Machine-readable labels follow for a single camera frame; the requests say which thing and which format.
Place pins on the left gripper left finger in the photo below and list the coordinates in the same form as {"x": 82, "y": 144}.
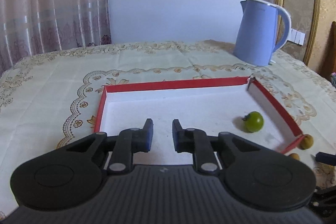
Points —
{"x": 129, "y": 142}

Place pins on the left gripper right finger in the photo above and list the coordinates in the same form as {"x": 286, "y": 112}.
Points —
{"x": 196, "y": 142}

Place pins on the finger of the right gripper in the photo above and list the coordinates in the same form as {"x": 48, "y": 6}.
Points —
{"x": 325, "y": 157}

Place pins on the brown longan fruit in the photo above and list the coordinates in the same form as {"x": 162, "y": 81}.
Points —
{"x": 294, "y": 156}
{"x": 307, "y": 142}

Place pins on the red shallow cardboard box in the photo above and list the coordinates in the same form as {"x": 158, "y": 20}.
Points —
{"x": 211, "y": 105}

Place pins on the green tomato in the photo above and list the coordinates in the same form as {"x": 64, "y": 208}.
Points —
{"x": 253, "y": 121}

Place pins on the cream floral tablecloth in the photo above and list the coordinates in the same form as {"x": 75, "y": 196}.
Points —
{"x": 50, "y": 99}

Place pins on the wooden chair back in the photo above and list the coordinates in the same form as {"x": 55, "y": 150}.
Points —
{"x": 328, "y": 66}

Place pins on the blue electric kettle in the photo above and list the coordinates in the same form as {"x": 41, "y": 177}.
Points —
{"x": 263, "y": 30}

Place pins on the pink patterned curtain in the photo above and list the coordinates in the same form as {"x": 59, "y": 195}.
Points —
{"x": 30, "y": 27}

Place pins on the white wall switch panel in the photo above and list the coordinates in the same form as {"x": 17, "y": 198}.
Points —
{"x": 296, "y": 37}

